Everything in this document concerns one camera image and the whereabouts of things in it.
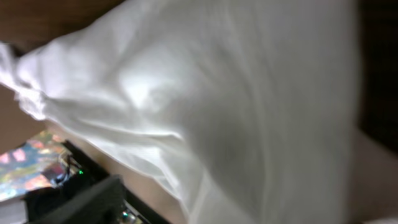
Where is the colourful patterned background object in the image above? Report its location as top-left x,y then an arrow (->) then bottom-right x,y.
1,131 -> 67,202

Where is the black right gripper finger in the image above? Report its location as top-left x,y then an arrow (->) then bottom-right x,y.
30,175 -> 125,224

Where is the white t-shirt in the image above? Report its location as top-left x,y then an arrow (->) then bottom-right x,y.
1,0 -> 360,224

